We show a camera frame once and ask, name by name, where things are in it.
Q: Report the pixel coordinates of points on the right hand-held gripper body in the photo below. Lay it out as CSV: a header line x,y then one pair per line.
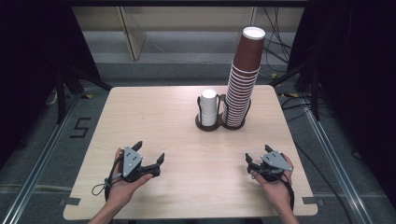
x,y
275,161

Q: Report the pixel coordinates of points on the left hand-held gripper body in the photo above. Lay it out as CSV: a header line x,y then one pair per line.
x,y
132,163

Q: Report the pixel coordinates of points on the black double cup holder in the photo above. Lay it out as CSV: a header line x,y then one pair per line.
x,y
207,127

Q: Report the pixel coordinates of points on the stack of white paper cups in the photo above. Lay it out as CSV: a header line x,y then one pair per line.
x,y
208,104

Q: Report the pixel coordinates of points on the stack of brown paper cups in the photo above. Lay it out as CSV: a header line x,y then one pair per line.
x,y
246,65

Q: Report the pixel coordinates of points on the person's left hand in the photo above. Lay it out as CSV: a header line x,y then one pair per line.
x,y
123,191

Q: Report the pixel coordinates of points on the person's right hand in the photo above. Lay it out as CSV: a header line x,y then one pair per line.
x,y
278,191

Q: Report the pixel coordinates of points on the grey tape strip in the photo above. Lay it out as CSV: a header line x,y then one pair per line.
x,y
312,200
71,201

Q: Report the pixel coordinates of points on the black metal stand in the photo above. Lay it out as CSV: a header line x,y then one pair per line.
x,y
60,93
315,93

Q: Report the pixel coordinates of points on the metal floor rail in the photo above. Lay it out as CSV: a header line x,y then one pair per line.
x,y
37,171
336,161

